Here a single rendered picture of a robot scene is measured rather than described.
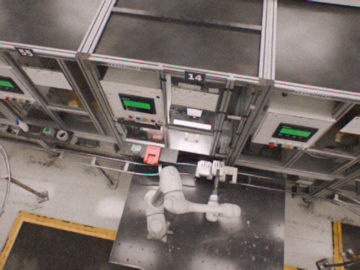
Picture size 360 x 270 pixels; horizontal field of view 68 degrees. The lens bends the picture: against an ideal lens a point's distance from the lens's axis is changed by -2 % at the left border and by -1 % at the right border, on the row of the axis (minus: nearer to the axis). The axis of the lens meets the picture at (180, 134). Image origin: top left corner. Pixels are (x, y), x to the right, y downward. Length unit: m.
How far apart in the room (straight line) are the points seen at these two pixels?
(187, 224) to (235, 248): 0.47
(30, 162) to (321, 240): 3.67
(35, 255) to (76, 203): 0.69
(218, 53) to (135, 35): 0.54
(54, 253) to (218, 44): 2.81
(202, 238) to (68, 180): 1.89
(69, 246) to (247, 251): 1.95
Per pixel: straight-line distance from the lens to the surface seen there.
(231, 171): 2.55
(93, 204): 3.48
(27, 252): 3.65
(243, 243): 2.63
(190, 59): 1.67
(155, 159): 2.46
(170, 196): 1.79
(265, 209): 2.73
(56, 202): 3.64
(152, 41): 1.78
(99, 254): 3.35
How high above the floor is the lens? 3.24
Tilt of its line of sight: 63 degrees down
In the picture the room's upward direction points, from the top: straight up
